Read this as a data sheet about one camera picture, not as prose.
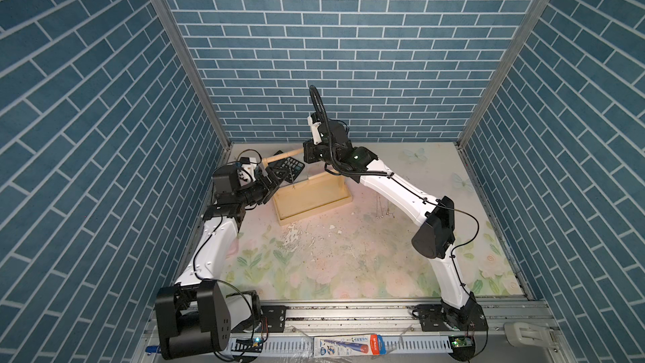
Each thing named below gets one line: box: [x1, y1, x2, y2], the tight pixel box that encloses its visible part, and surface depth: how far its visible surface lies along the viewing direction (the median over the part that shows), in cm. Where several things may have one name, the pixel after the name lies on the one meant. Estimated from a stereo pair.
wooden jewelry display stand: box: [262, 147, 354, 227], surface depth 101 cm
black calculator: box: [279, 156, 305, 184], surface depth 111 cm
